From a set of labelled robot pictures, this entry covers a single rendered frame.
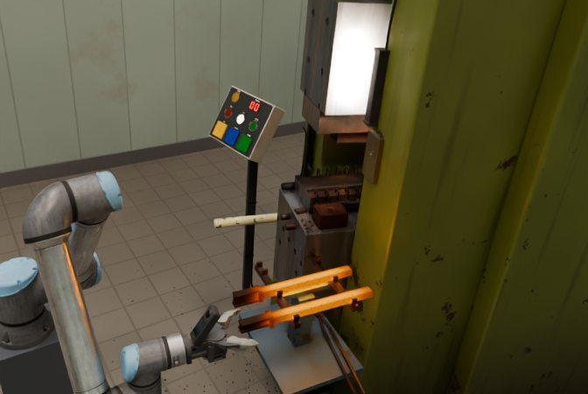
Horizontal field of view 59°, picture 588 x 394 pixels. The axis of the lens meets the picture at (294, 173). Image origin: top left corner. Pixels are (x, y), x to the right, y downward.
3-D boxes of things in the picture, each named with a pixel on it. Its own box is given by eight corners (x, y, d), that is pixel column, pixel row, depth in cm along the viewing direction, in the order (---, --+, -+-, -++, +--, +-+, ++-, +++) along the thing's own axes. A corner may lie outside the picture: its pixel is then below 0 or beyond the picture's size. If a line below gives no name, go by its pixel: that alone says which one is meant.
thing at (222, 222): (214, 230, 255) (215, 221, 253) (213, 225, 259) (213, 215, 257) (300, 222, 268) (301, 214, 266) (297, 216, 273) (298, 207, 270)
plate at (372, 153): (372, 184, 184) (379, 139, 176) (361, 172, 192) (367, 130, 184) (376, 184, 185) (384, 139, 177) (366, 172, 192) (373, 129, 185)
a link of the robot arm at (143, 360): (120, 366, 147) (117, 340, 143) (164, 354, 152) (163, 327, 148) (126, 391, 140) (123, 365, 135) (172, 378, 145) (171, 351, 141)
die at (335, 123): (318, 134, 198) (320, 110, 194) (301, 115, 215) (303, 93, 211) (415, 130, 211) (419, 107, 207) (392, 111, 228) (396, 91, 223)
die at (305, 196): (309, 214, 215) (311, 196, 211) (294, 190, 231) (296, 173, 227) (400, 205, 227) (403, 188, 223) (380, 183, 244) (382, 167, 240)
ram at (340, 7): (332, 124, 183) (347, 6, 165) (299, 88, 215) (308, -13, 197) (437, 120, 195) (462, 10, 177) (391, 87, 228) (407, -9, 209)
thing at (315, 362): (283, 400, 166) (284, 396, 165) (238, 317, 198) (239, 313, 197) (362, 371, 179) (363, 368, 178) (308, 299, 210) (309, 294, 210)
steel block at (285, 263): (296, 322, 221) (305, 235, 201) (272, 268, 253) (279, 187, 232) (413, 304, 238) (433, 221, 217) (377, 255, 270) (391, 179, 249)
